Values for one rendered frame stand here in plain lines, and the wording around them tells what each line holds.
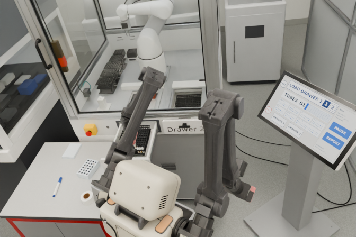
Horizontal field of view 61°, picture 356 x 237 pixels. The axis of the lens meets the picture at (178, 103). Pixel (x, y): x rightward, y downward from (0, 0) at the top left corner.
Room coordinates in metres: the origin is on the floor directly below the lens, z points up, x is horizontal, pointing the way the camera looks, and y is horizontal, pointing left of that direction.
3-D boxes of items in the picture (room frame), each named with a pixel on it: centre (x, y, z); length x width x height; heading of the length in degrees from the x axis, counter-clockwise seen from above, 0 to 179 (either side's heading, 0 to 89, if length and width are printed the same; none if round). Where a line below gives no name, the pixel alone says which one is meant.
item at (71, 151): (1.51, 0.76, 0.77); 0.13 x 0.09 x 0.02; 164
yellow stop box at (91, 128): (1.57, 0.61, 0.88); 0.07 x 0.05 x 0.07; 78
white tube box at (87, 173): (1.31, 0.62, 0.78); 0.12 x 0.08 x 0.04; 153
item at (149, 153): (1.41, 0.31, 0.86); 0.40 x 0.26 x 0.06; 168
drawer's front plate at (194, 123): (1.45, -0.02, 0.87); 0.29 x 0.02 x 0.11; 78
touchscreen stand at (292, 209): (1.16, -0.67, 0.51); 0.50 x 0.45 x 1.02; 116
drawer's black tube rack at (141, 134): (1.40, 0.31, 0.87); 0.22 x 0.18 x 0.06; 168
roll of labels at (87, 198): (1.09, 0.59, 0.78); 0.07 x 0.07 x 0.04
